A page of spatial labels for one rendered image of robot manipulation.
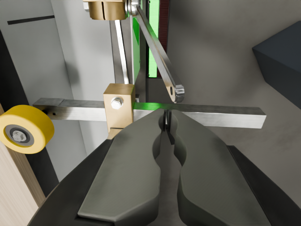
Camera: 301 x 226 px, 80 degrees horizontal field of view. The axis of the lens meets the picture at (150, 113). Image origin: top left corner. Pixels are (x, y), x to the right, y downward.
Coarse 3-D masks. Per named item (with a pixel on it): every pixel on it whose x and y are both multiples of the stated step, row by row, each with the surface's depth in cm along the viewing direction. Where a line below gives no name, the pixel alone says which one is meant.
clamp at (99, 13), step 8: (88, 0) 22; (96, 0) 22; (104, 0) 22; (112, 0) 22; (120, 0) 21; (88, 8) 24; (96, 8) 22; (104, 8) 22; (112, 8) 22; (120, 8) 23; (96, 16) 23; (104, 16) 23; (112, 16) 23; (120, 16) 23
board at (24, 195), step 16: (0, 112) 30; (0, 144) 31; (0, 160) 33; (16, 160) 34; (0, 176) 36; (16, 176) 35; (32, 176) 38; (0, 192) 38; (16, 192) 38; (32, 192) 38; (0, 208) 42; (16, 208) 41; (32, 208) 41; (0, 224) 46; (16, 224) 45
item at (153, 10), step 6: (150, 0) 36; (156, 0) 36; (150, 6) 36; (156, 6) 36; (150, 12) 37; (156, 12) 37; (150, 18) 37; (156, 18) 37; (150, 24) 38; (156, 24) 38; (156, 30) 38; (150, 54) 41; (150, 60) 42; (150, 66) 42; (156, 66) 42; (150, 72) 43; (156, 72) 43
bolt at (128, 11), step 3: (126, 0) 23; (129, 0) 23; (141, 0) 23; (126, 3) 23; (129, 3) 23; (141, 3) 23; (126, 6) 23; (129, 6) 23; (141, 6) 23; (126, 9) 23; (129, 9) 23; (126, 12) 23; (129, 12) 23; (126, 15) 24; (129, 15) 24
